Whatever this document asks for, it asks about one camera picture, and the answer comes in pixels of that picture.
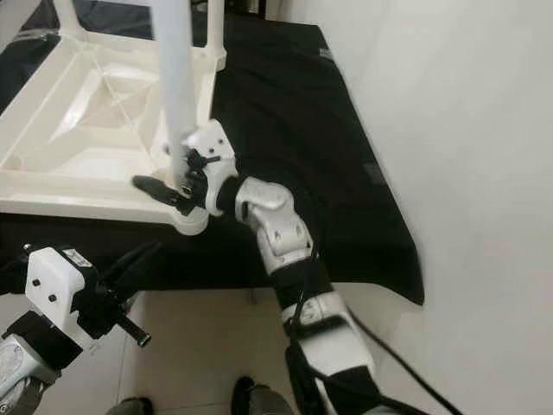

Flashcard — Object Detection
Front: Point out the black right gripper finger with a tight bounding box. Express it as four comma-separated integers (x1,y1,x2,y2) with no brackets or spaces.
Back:
132,176,189,214

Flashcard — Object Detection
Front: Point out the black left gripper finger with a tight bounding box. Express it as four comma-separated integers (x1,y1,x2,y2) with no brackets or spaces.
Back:
108,254,162,293
114,239,165,271

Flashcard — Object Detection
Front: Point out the white plastic children table top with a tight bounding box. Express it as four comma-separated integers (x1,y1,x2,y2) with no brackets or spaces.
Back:
0,24,227,236

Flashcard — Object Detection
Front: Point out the black table cloth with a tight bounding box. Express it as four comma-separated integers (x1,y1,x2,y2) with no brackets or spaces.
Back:
0,0,426,306

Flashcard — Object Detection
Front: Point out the dark right robot foot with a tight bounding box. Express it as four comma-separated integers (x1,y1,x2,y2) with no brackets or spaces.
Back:
231,376,256,415

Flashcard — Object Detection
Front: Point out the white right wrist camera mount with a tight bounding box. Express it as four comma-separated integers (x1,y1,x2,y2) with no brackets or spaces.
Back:
184,119,239,217

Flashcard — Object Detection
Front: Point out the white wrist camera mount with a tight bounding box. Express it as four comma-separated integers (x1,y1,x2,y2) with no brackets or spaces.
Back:
184,119,239,217
28,246,101,351

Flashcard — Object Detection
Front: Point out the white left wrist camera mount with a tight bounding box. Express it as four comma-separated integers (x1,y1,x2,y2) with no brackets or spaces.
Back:
28,246,101,351

